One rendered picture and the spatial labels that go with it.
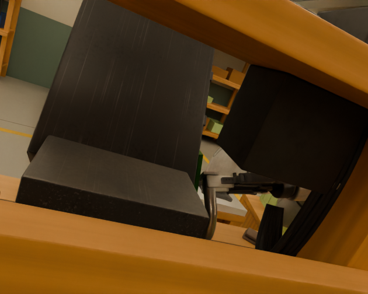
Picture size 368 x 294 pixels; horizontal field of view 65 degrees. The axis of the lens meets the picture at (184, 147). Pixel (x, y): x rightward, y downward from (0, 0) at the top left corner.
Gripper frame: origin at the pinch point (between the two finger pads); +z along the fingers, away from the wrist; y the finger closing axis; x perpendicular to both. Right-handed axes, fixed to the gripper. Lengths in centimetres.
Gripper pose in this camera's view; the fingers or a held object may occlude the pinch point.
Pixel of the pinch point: (217, 184)
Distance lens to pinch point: 74.6
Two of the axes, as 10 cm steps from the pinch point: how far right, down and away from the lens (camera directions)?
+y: 2.3, -4.2, -8.8
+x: 0.7, 9.1, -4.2
